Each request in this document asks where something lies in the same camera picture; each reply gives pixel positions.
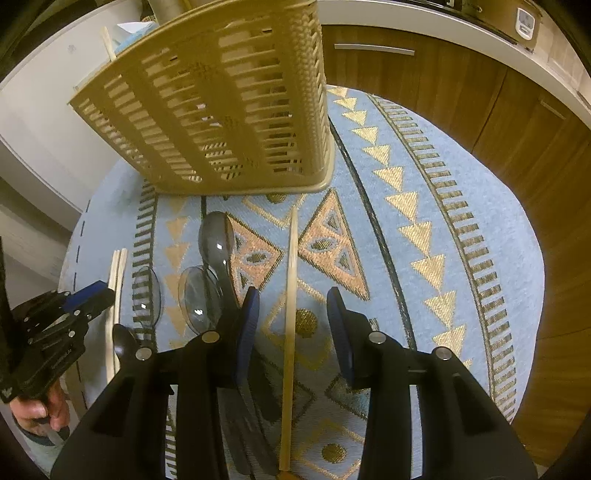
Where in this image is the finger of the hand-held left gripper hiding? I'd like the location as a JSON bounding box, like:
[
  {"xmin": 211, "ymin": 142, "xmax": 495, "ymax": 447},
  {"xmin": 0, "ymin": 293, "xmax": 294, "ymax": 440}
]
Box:
[
  {"xmin": 62, "ymin": 279, "xmax": 106, "ymax": 312},
  {"xmin": 69, "ymin": 288, "xmax": 116, "ymax": 325}
]

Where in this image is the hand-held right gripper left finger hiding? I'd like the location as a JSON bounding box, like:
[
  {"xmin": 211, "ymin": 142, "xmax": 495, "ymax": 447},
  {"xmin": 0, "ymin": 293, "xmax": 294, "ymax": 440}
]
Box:
[{"xmin": 50, "ymin": 286, "xmax": 261, "ymax": 480}]

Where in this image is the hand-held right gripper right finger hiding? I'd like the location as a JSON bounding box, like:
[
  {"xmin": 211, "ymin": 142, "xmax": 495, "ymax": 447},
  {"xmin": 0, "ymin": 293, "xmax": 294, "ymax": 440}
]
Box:
[{"xmin": 326, "ymin": 286, "xmax": 539, "ymax": 480}]

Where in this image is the black spoon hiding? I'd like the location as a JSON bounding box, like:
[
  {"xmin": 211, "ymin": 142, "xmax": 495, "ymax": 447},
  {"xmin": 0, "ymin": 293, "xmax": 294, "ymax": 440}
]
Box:
[{"xmin": 113, "ymin": 323, "xmax": 140, "ymax": 371}]

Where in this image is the dark grey translucent spoon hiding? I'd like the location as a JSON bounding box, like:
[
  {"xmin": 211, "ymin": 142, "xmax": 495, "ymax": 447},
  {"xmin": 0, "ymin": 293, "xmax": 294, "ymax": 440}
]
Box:
[{"xmin": 198, "ymin": 211, "xmax": 280, "ymax": 416}]

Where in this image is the yellow plastic utensil basket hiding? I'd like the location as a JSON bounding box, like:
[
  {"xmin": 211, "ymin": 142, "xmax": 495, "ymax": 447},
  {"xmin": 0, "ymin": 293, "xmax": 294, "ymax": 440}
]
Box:
[{"xmin": 68, "ymin": 0, "xmax": 336, "ymax": 195}]

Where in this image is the person's left forearm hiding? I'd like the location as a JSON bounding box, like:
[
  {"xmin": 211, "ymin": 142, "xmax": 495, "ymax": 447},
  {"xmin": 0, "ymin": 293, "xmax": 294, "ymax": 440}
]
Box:
[{"xmin": 17, "ymin": 429, "xmax": 71, "ymax": 477}]

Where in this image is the person's left hand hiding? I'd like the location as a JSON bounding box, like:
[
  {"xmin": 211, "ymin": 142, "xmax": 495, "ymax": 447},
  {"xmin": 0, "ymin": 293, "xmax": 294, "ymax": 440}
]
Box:
[{"xmin": 10, "ymin": 383, "xmax": 71, "ymax": 445}]

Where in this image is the blue patterned tablecloth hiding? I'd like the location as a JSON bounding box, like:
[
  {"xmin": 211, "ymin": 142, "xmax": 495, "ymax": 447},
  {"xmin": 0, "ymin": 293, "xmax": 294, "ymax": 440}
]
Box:
[{"xmin": 58, "ymin": 85, "xmax": 546, "ymax": 480}]

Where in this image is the blue tissue pack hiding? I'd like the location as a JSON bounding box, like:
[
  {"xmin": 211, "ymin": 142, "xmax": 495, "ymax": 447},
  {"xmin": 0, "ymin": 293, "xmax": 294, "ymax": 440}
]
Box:
[{"xmin": 111, "ymin": 21, "xmax": 158, "ymax": 54}]

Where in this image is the wooden cabinet door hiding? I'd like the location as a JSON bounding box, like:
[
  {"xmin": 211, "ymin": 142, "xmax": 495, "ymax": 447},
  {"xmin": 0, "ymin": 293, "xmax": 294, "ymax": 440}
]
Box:
[
  {"xmin": 473, "ymin": 69, "xmax": 591, "ymax": 245},
  {"xmin": 322, "ymin": 25, "xmax": 506, "ymax": 153}
]

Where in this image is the white kitchen countertop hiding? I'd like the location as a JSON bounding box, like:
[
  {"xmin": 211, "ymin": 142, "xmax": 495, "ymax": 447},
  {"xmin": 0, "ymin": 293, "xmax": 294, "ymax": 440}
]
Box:
[{"xmin": 318, "ymin": 0, "xmax": 591, "ymax": 121}]

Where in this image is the beige rice cooker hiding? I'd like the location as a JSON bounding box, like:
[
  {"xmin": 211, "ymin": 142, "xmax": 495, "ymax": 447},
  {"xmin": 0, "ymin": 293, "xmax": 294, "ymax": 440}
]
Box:
[{"xmin": 462, "ymin": 0, "xmax": 544, "ymax": 52}]

